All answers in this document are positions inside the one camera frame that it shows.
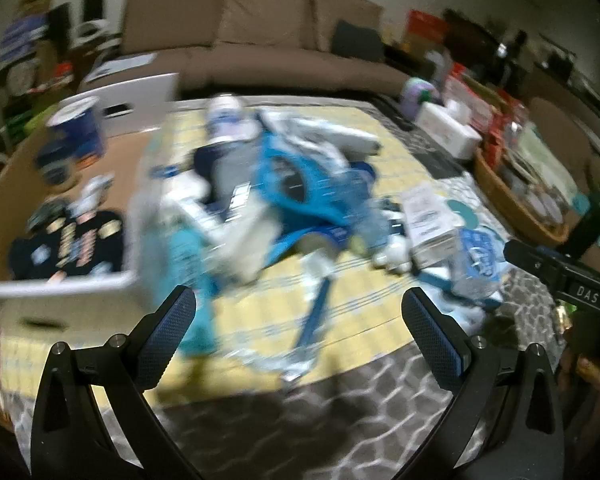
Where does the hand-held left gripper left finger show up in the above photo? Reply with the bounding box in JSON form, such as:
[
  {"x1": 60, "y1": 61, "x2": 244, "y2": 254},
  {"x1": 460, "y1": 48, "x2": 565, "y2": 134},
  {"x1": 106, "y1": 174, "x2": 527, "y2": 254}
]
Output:
[{"x1": 30, "y1": 285, "x2": 203, "y2": 480}]

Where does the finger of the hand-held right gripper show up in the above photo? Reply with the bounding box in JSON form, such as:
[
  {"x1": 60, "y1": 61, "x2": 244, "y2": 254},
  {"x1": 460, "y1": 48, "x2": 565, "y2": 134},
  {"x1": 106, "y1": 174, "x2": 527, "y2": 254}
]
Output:
[{"x1": 504, "y1": 239, "x2": 568, "y2": 293}]

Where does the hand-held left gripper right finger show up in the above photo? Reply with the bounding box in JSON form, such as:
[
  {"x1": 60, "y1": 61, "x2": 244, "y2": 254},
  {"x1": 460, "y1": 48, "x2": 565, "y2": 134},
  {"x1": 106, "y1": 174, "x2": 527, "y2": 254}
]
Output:
[{"x1": 401, "y1": 287, "x2": 566, "y2": 480}]

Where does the clear plastic bottle blue label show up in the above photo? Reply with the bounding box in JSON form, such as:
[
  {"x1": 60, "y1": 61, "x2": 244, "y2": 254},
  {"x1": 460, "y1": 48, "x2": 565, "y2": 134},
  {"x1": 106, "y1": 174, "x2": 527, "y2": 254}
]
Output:
[{"x1": 447, "y1": 227, "x2": 508, "y2": 302}]

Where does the white storage bin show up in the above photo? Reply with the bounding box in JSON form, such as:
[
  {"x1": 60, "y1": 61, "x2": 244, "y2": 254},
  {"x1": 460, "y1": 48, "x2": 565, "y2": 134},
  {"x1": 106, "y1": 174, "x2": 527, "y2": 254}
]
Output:
[{"x1": 0, "y1": 72, "x2": 181, "y2": 411}]

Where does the person's right hand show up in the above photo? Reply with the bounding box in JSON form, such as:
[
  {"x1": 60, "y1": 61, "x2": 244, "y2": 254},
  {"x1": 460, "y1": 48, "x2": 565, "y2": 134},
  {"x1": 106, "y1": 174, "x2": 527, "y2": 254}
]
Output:
[{"x1": 560, "y1": 352, "x2": 600, "y2": 413}]

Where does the wicker basket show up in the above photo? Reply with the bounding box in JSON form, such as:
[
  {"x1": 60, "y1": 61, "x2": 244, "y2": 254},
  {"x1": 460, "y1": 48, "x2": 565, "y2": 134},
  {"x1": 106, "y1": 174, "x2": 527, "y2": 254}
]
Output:
[{"x1": 472, "y1": 147, "x2": 572, "y2": 247}]

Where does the teal packet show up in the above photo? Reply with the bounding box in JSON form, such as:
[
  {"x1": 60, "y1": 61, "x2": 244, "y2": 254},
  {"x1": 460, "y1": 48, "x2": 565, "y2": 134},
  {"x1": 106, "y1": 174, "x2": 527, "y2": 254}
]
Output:
[{"x1": 167, "y1": 222, "x2": 221, "y2": 358}]

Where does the yellow checkered mat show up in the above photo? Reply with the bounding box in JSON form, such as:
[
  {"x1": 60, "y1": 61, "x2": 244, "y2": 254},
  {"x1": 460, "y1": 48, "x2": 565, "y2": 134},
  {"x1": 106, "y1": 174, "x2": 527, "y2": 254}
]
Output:
[{"x1": 0, "y1": 95, "x2": 486, "y2": 401}]

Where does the small white round object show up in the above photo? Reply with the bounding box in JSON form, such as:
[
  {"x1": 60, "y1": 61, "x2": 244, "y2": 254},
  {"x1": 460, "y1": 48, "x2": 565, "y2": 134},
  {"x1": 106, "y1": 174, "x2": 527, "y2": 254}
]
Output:
[{"x1": 372, "y1": 239, "x2": 413, "y2": 273}]

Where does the white labelled box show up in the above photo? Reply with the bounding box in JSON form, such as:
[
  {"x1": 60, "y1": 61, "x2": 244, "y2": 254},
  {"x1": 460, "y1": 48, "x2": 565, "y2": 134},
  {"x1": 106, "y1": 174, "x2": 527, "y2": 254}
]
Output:
[{"x1": 399, "y1": 184, "x2": 463, "y2": 267}]

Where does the blue and white strip packet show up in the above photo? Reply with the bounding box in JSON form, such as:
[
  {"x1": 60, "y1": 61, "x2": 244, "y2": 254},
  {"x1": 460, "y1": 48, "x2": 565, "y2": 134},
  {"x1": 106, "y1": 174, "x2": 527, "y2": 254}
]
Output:
[{"x1": 280, "y1": 280, "x2": 333, "y2": 383}]

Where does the black printed packet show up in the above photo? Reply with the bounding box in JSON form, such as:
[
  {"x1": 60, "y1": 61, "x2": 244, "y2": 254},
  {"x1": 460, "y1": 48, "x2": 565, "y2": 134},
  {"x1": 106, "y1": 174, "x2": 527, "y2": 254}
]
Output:
[{"x1": 9, "y1": 207, "x2": 127, "y2": 282}]

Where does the white tissue box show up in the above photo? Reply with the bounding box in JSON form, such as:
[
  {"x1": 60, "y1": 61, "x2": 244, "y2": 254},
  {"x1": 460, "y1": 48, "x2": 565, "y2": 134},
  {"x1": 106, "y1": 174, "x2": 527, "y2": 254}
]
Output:
[{"x1": 414, "y1": 102, "x2": 482, "y2": 162}]

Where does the small white figurine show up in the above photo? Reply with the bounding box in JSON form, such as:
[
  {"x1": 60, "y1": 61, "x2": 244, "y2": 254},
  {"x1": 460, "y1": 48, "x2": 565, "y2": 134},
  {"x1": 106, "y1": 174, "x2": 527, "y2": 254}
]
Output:
[{"x1": 77, "y1": 174, "x2": 115, "y2": 218}]

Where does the red and white package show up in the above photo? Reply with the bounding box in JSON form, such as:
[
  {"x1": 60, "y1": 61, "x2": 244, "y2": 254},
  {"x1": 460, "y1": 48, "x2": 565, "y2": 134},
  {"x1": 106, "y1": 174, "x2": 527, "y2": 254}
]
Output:
[{"x1": 442, "y1": 64, "x2": 501, "y2": 128}]

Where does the navy blue pouch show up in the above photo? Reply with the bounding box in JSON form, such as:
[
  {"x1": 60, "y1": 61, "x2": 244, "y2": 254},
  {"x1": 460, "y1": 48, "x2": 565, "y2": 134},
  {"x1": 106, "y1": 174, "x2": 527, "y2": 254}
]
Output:
[{"x1": 192, "y1": 144, "x2": 243, "y2": 206}]

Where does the purple and green ball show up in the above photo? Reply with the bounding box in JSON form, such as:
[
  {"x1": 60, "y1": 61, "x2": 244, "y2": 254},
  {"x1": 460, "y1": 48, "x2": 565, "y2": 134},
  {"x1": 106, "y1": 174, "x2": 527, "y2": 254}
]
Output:
[{"x1": 399, "y1": 79, "x2": 438, "y2": 117}]

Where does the dark blue round tin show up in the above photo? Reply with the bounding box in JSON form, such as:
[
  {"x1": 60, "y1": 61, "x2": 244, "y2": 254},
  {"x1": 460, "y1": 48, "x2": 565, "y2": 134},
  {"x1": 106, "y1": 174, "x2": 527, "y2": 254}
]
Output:
[{"x1": 34, "y1": 149, "x2": 77, "y2": 187}]

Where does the long white box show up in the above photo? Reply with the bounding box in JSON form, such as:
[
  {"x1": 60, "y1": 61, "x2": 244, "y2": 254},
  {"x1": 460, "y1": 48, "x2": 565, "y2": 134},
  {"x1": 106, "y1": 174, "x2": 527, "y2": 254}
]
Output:
[{"x1": 285, "y1": 114, "x2": 383, "y2": 158}]

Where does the blue tin can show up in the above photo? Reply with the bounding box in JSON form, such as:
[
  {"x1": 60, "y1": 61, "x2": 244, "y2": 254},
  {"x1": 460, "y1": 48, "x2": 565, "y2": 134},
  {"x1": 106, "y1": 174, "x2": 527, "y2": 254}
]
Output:
[{"x1": 47, "y1": 96, "x2": 106, "y2": 161}]

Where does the white bottle with blue label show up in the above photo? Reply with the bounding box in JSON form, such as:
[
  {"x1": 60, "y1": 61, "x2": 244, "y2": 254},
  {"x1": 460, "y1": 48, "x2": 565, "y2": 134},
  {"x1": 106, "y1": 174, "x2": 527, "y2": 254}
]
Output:
[{"x1": 207, "y1": 94, "x2": 253, "y2": 147}]

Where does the red box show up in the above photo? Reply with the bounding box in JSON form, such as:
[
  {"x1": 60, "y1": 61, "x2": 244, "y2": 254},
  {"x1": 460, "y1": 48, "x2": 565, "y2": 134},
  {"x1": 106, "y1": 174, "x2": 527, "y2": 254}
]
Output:
[{"x1": 404, "y1": 9, "x2": 448, "y2": 53}]

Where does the dark cushion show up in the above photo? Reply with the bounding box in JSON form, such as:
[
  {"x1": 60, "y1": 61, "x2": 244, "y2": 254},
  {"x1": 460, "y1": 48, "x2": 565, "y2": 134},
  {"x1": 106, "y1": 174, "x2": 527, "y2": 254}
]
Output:
[{"x1": 332, "y1": 20, "x2": 385, "y2": 62}]

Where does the brown sofa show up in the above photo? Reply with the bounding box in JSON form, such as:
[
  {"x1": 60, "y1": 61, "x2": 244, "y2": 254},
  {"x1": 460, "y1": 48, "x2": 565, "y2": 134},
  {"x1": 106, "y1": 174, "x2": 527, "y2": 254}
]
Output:
[{"x1": 77, "y1": 0, "x2": 416, "y2": 101}]

